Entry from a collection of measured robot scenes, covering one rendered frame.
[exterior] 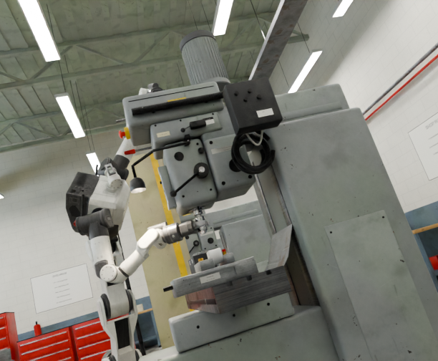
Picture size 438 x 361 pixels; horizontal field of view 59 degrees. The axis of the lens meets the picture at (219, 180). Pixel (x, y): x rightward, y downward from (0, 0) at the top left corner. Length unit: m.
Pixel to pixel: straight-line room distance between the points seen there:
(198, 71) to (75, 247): 9.38
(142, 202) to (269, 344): 2.24
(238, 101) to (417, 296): 1.11
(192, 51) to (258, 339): 1.41
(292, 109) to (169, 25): 6.88
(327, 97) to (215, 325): 1.25
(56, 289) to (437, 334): 9.96
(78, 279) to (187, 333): 9.45
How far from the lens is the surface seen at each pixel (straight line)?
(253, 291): 1.22
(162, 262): 3.54
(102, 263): 1.92
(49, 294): 11.14
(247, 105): 1.67
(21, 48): 8.73
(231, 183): 1.79
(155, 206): 3.62
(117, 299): 2.33
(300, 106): 2.05
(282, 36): 5.20
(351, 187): 1.85
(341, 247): 1.76
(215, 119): 1.89
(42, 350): 6.62
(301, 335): 1.75
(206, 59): 2.09
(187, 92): 1.93
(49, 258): 11.22
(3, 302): 11.44
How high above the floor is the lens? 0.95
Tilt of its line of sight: 14 degrees up
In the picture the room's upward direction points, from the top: 17 degrees counter-clockwise
